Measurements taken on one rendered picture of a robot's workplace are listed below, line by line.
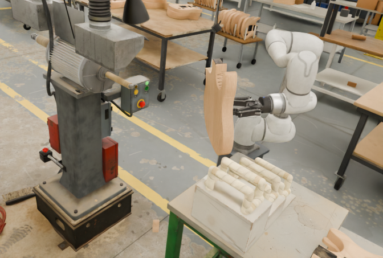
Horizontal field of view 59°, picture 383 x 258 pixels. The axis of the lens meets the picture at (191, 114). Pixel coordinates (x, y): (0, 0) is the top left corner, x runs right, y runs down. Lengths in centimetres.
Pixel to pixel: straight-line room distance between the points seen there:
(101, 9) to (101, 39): 14
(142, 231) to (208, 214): 130
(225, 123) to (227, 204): 31
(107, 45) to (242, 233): 95
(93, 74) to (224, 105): 84
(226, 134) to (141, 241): 146
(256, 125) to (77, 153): 115
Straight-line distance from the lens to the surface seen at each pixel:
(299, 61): 141
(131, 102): 211
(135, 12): 168
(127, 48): 156
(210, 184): 133
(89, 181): 245
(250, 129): 221
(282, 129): 225
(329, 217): 169
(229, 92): 123
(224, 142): 132
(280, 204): 151
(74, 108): 208
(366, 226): 326
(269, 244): 147
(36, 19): 206
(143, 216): 274
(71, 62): 193
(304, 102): 151
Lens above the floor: 200
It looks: 29 degrees down
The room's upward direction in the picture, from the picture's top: 7 degrees clockwise
